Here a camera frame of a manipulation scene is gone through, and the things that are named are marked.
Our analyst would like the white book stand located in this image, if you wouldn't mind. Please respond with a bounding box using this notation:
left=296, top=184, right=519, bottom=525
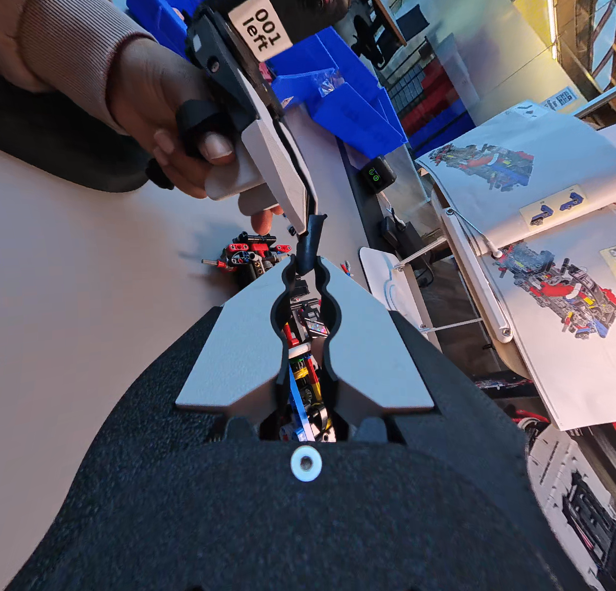
left=358, top=205, right=530, bottom=375

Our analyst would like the blue storage bin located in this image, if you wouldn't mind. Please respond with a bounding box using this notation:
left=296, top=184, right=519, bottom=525
left=308, top=27, right=410, bottom=159

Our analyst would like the black office chair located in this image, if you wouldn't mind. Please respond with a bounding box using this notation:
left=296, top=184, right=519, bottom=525
left=350, top=15, right=387, bottom=69

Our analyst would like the person's left hand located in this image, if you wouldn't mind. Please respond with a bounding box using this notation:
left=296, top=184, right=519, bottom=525
left=107, top=39, right=286, bottom=236

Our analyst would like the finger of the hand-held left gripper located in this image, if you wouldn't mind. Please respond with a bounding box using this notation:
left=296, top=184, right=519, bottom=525
left=241, top=118, right=310, bottom=236
left=278, top=118, right=320, bottom=236

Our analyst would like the black curved lego panel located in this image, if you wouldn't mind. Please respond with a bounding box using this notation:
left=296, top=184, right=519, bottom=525
left=295, top=214, right=329, bottom=277

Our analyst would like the black power adapter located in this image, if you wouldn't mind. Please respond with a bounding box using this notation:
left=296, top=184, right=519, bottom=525
left=381, top=217, right=425, bottom=265

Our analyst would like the black device with green display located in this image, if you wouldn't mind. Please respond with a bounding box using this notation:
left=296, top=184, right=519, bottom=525
left=361, top=156, right=398, bottom=195

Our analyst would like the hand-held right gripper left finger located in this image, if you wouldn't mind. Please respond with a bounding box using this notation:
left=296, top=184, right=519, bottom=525
left=175, top=255, right=296, bottom=428

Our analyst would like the red and blue storage rack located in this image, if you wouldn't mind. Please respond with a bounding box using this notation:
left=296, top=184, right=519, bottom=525
left=385, top=52, right=482, bottom=156

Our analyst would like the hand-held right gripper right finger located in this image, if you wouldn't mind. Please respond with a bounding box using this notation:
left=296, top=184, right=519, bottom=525
left=314, top=256, right=436, bottom=428

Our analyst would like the lego instruction booklet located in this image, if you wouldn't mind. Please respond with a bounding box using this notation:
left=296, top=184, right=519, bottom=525
left=415, top=101, right=616, bottom=432

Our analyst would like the lego set box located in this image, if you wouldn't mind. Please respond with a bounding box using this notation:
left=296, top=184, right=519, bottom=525
left=527, top=420, right=616, bottom=591

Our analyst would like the black padded armrest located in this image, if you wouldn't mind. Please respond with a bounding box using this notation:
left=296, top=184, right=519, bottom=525
left=0, top=76, right=152, bottom=193

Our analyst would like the white wall sign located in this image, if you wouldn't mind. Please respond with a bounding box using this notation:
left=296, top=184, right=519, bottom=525
left=541, top=86, right=578, bottom=113

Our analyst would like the person's left forearm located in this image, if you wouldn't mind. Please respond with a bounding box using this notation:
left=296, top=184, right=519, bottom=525
left=0, top=0, right=157, bottom=134

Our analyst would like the lego car chassis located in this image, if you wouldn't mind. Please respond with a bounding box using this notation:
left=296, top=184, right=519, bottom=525
left=202, top=232, right=340, bottom=443

